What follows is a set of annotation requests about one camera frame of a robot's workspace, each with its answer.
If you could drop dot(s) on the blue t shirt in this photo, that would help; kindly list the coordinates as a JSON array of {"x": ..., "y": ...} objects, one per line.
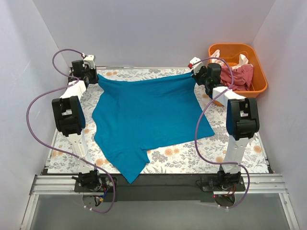
[{"x": 133, "y": 117}]

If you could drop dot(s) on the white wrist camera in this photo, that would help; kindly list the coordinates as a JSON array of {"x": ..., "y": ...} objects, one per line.
[
  {"x": 89, "y": 60},
  {"x": 196, "y": 66}
]

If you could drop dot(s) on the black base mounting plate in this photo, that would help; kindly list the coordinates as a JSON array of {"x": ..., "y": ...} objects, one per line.
[{"x": 157, "y": 187}]

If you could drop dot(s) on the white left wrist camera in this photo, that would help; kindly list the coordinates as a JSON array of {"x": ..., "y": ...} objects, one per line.
[{"x": 89, "y": 60}]

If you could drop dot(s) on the aluminium frame rail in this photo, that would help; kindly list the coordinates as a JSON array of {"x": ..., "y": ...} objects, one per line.
[{"x": 54, "y": 205}]

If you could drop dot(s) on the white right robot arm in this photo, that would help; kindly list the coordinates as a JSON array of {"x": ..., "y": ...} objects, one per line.
[{"x": 242, "y": 122}]

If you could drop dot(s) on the white t shirt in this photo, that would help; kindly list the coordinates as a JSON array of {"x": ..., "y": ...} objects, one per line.
[{"x": 242, "y": 60}]

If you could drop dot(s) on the pink t shirt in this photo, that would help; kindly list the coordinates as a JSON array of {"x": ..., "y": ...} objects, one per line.
[{"x": 242, "y": 77}]

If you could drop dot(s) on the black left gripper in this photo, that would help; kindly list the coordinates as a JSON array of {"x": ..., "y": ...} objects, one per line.
[{"x": 91, "y": 78}]

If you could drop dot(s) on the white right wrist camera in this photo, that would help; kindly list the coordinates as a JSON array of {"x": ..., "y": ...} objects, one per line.
[{"x": 196, "y": 66}]

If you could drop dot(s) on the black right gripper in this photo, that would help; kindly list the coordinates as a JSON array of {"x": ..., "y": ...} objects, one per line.
[{"x": 198, "y": 76}]

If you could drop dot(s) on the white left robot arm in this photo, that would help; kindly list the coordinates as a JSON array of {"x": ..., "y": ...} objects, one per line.
[{"x": 70, "y": 119}]

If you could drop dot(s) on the floral table mat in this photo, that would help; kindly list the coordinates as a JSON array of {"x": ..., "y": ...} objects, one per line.
[{"x": 180, "y": 158}]

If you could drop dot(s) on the orange plastic bin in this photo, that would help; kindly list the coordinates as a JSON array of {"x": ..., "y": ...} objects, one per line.
[{"x": 230, "y": 53}]

